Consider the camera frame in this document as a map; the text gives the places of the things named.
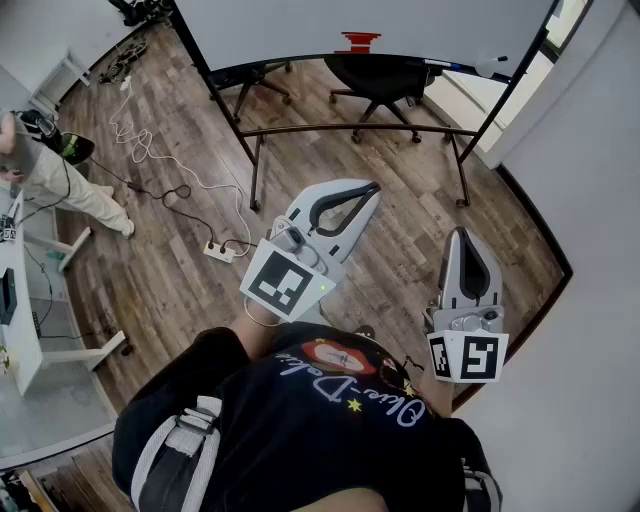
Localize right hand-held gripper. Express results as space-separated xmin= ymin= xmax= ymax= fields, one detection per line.
xmin=423 ymin=227 xmax=510 ymax=385

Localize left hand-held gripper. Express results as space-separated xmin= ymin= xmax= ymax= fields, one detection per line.
xmin=239 ymin=178 xmax=381 ymax=324

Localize white round eraser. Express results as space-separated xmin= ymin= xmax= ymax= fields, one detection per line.
xmin=474 ymin=48 xmax=502 ymax=78

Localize person's right forearm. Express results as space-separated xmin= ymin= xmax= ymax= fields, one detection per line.
xmin=417 ymin=372 xmax=455 ymax=420

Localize person's left forearm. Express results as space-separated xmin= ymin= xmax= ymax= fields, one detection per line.
xmin=243 ymin=299 xmax=284 ymax=362

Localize red magnetic eraser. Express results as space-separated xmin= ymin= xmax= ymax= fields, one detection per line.
xmin=333 ymin=31 xmax=383 ymax=55

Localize whiteboard on black stand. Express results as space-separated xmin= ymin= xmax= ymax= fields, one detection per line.
xmin=172 ymin=0 xmax=596 ymax=212

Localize dark grey plastic tray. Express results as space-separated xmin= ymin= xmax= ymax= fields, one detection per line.
xmin=0 ymin=268 xmax=19 ymax=326

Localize white power strip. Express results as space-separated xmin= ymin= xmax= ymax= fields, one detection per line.
xmin=203 ymin=240 xmax=238 ymax=265

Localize black office chair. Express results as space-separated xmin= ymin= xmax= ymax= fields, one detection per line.
xmin=323 ymin=53 xmax=444 ymax=146
xmin=212 ymin=59 xmax=294 ymax=124

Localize person's black printed shirt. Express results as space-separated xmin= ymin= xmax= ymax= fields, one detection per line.
xmin=112 ymin=322 xmax=501 ymax=512

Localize white side table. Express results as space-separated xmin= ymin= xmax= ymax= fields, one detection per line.
xmin=28 ymin=47 xmax=93 ymax=119

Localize white desk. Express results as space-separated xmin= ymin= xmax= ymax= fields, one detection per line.
xmin=0 ymin=189 xmax=126 ymax=397

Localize clear floor mat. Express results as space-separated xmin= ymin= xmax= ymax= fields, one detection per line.
xmin=0 ymin=299 xmax=119 ymax=471

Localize thin wrist bracelet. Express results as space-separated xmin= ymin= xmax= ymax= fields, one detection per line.
xmin=243 ymin=297 xmax=284 ymax=329

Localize white cable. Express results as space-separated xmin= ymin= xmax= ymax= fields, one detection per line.
xmin=108 ymin=74 xmax=254 ymax=259

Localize grey harness strap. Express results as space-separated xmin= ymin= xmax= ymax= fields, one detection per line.
xmin=130 ymin=395 xmax=224 ymax=512
xmin=462 ymin=467 xmax=504 ymax=512

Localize pile of dark cables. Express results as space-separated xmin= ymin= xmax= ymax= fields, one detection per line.
xmin=98 ymin=39 xmax=149 ymax=85

